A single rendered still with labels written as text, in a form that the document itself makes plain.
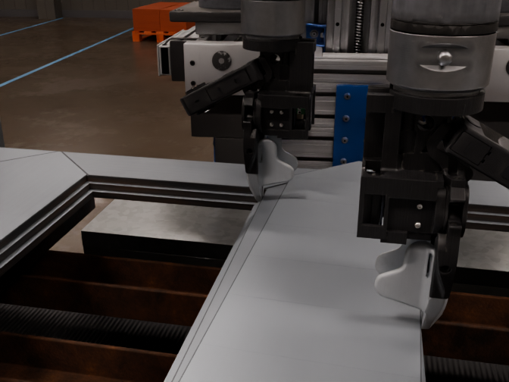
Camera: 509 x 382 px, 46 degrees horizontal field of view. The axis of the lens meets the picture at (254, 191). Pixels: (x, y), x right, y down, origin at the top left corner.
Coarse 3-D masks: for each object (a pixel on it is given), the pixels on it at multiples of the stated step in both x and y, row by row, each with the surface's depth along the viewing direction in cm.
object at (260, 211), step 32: (64, 192) 81; (96, 192) 86; (128, 192) 86; (160, 192) 85; (192, 192) 84; (224, 192) 84; (32, 224) 74; (256, 224) 72; (480, 224) 76; (0, 256) 67; (224, 288) 58; (192, 352) 49
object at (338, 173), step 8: (328, 168) 89; (336, 168) 89; (344, 168) 89; (352, 168) 89; (360, 168) 89; (296, 176) 86; (304, 176) 86; (312, 176) 86; (320, 176) 86; (328, 176) 86; (336, 176) 86; (344, 176) 86; (352, 176) 86; (360, 176) 86
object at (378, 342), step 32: (224, 320) 53; (256, 320) 53; (288, 320) 53; (320, 320) 53; (352, 320) 53; (384, 320) 53; (416, 320) 53; (288, 352) 49; (320, 352) 49; (352, 352) 49; (384, 352) 49; (416, 352) 49
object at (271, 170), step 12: (264, 144) 74; (264, 156) 75; (276, 156) 75; (264, 168) 76; (276, 168) 75; (288, 168) 75; (252, 180) 76; (264, 180) 76; (276, 180) 76; (288, 180) 76; (252, 192) 78
